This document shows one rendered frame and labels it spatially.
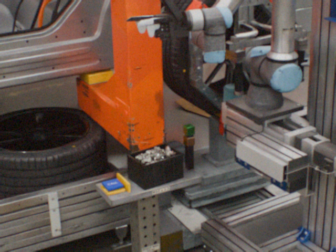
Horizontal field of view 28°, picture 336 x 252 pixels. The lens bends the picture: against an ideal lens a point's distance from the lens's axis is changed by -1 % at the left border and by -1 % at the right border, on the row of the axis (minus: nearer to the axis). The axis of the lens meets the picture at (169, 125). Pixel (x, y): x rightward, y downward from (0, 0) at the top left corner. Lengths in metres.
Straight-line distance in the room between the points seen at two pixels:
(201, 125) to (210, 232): 1.71
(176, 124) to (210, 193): 1.27
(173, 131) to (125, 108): 1.59
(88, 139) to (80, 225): 0.40
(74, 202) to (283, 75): 1.15
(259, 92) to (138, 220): 0.77
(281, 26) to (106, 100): 1.05
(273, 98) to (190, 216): 0.96
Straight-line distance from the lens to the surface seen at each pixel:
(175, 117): 4.72
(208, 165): 3.51
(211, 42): 2.35
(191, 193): 3.41
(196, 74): 3.09
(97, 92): 3.26
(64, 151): 3.08
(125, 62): 2.84
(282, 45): 2.45
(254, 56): 2.60
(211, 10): 2.33
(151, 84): 2.90
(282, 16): 2.42
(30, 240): 3.06
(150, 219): 2.92
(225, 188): 3.45
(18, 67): 3.21
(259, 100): 2.63
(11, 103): 5.19
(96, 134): 3.23
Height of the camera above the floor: 1.79
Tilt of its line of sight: 23 degrees down
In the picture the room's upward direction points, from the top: 2 degrees counter-clockwise
